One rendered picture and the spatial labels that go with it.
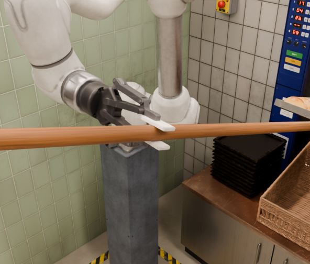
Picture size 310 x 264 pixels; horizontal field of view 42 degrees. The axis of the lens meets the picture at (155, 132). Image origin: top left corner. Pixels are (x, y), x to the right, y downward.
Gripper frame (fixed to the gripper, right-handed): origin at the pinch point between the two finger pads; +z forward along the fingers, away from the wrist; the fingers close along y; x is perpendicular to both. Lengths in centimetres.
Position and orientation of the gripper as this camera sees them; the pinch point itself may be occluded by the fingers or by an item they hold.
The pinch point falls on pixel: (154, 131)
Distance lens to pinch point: 77.1
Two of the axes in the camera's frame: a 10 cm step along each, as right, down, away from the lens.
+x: -6.8, 0.3, -7.3
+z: 6.8, 3.8, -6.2
